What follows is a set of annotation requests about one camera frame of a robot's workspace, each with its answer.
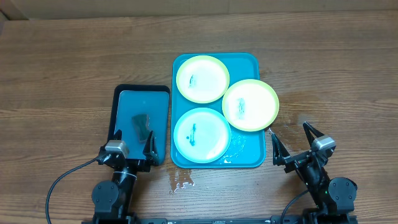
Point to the dark green sponge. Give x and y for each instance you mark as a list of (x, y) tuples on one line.
[(140, 124)]

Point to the light blue plate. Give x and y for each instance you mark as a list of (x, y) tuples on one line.
[(202, 135)]

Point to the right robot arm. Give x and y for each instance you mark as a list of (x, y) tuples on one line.
[(334, 198)]

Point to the yellow-green plate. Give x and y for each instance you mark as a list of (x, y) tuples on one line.
[(250, 105), (202, 79)]

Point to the teal plastic serving tray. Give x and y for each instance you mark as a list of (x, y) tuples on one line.
[(246, 149)]

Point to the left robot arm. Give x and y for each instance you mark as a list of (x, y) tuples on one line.
[(112, 198)]

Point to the yellow-green plate top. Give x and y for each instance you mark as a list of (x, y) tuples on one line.
[(202, 79)]

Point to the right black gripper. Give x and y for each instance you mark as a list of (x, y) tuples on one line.
[(280, 153)]

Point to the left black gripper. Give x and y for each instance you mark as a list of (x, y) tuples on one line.
[(150, 154)]

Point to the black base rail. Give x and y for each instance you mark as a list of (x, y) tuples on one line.
[(217, 221)]

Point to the black tray with water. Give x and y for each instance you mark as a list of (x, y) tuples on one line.
[(130, 100)]

